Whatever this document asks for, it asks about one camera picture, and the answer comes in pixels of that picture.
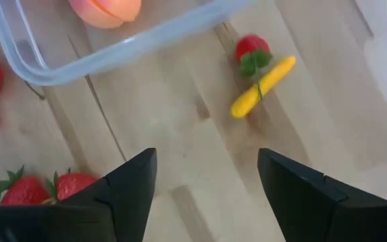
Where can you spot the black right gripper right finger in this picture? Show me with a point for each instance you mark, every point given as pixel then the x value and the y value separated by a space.
pixel 297 201

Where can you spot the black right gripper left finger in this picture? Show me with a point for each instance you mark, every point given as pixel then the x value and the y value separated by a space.
pixel 126 188

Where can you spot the red strawberry with leaves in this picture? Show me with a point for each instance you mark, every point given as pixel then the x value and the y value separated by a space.
pixel 72 185

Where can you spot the large red strawberry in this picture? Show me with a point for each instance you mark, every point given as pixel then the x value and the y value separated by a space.
pixel 25 191

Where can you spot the yellow toy chili pepper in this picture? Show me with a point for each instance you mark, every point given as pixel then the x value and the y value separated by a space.
pixel 274 79

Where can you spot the small red strawberry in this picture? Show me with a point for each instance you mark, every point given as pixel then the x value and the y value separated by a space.
pixel 251 45

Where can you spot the pink toy peach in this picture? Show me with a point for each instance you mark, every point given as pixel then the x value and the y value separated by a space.
pixel 113 11

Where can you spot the clear plastic tupperware container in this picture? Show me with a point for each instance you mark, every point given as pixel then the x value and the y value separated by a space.
pixel 113 55

